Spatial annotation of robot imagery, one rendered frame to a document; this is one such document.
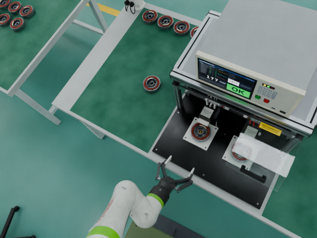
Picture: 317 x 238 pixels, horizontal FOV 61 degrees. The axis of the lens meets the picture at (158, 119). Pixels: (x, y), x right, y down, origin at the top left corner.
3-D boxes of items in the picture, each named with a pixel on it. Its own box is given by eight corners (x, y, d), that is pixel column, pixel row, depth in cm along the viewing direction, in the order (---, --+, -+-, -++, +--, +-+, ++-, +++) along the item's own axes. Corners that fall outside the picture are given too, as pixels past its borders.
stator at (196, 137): (204, 146, 149) (204, 144, 146) (187, 137, 153) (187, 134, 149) (213, 129, 152) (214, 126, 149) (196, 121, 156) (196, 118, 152)
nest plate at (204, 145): (206, 150, 149) (206, 150, 148) (182, 139, 154) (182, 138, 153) (218, 128, 153) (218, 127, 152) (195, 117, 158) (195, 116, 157)
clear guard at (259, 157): (277, 191, 114) (280, 190, 108) (224, 165, 122) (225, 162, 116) (304, 127, 122) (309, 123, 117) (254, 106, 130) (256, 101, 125)
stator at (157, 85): (163, 89, 171) (162, 86, 167) (146, 95, 171) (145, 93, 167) (157, 75, 175) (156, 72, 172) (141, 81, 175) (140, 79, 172)
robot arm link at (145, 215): (139, 234, 118) (154, 233, 110) (120, 214, 117) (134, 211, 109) (155, 210, 128) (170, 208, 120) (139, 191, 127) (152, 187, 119)
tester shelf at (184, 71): (308, 138, 114) (312, 134, 110) (170, 78, 136) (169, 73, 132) (341, 58, 126) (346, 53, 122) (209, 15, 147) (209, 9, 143)
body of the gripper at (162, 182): (153, 191, 131) (162, 179, 137) (168, 200, 128) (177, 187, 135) (154, 182, 126) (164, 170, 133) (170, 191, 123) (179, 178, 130)
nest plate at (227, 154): (248, 172, 142) (248, 171, 140) (221, 158, 146) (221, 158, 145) (259, 147, 145) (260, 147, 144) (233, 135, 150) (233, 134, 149)
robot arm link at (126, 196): (103, 262, 88) (129, 245, 86) (80, 237, 87) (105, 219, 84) (128, 202, 123) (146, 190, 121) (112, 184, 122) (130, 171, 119)
